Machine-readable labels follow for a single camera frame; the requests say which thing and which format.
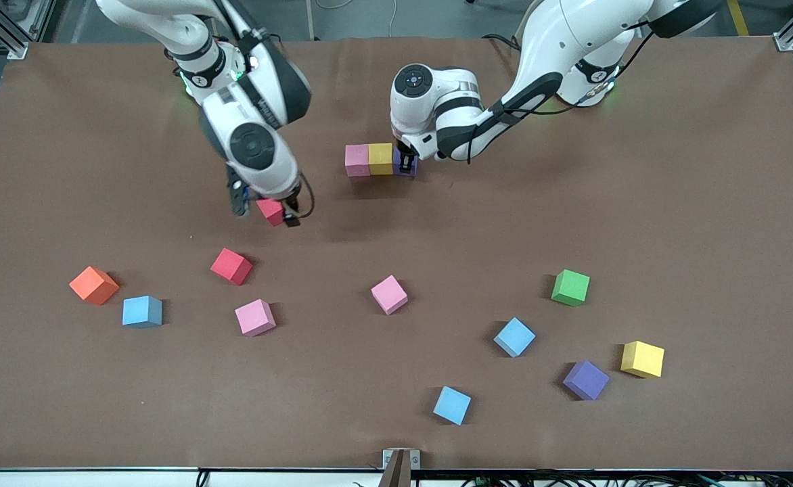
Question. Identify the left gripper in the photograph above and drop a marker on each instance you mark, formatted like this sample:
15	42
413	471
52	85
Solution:
407	161

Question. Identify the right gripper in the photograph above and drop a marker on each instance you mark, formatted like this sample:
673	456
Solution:
291	212

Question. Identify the purple foam block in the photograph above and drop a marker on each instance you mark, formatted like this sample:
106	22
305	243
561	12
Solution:
585	380
411	174

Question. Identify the red foam block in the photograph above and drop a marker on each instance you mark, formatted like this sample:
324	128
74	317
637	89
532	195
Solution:
231	266
271	212

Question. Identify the yellow foam block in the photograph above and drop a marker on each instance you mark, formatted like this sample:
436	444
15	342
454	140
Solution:
380	159
642	359

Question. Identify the pink foam block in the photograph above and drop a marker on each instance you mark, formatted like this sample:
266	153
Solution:
389	295
357	161
255	318

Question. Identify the green foam block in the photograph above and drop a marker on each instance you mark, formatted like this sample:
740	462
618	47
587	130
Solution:
570	287

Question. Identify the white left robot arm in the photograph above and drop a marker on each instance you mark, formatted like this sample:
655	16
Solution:
572	34

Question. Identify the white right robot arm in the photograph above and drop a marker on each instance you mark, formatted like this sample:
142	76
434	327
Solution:
166	20

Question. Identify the thin metal pole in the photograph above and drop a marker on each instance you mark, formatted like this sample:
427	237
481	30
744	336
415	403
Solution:
310	20

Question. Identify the blue foam block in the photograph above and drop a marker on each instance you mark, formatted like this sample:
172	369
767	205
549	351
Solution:
514	337
142	312
452	406

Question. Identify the brown table cover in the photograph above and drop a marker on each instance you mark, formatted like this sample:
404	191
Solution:
99	169

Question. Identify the orange foam block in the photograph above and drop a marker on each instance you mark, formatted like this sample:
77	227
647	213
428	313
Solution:
94	285

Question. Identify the metal table bracket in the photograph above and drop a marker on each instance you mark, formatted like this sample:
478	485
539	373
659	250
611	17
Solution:
401	467

